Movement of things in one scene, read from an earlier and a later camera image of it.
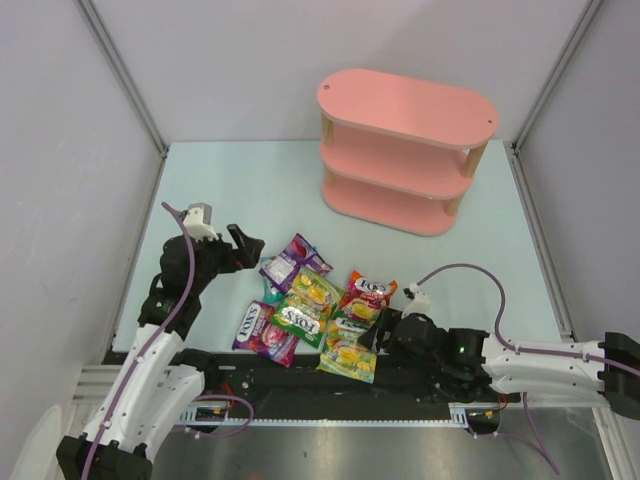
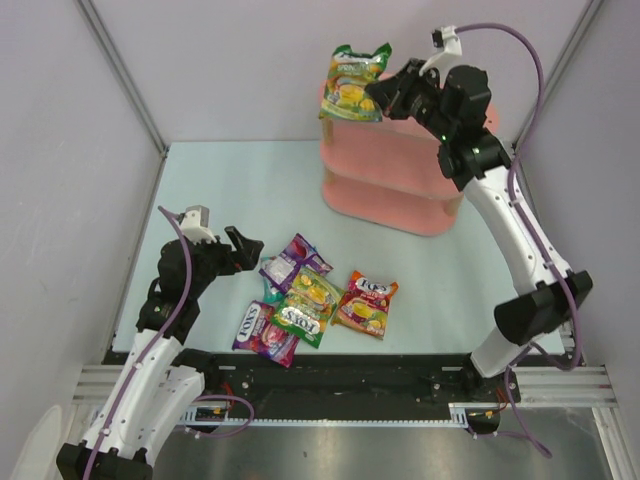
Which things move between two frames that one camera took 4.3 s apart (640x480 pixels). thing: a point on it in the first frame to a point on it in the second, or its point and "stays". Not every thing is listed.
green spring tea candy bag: (344, 354) to (346, 96)
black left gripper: (232, 255) stays
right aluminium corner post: (557, 73) stays
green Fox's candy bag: (307, 306) stays
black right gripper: (388, 331) to (407, 93)
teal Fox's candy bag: (270, 295) stays
